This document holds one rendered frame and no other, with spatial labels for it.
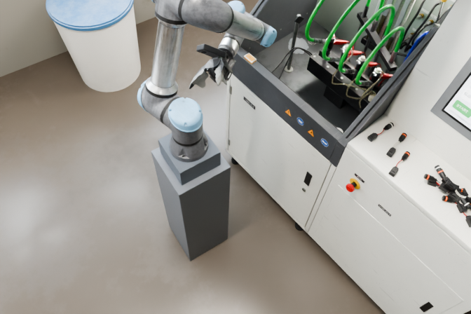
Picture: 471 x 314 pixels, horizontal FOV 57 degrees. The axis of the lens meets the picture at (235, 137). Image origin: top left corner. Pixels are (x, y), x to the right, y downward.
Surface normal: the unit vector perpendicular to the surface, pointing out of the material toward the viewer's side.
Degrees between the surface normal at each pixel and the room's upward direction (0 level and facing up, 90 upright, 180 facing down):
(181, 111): 7
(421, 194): 0
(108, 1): 0
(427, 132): 76
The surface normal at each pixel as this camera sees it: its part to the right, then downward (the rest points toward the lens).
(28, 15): 0.55, 0.70
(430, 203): 0.03, -0.56
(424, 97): -0.73, 0.38
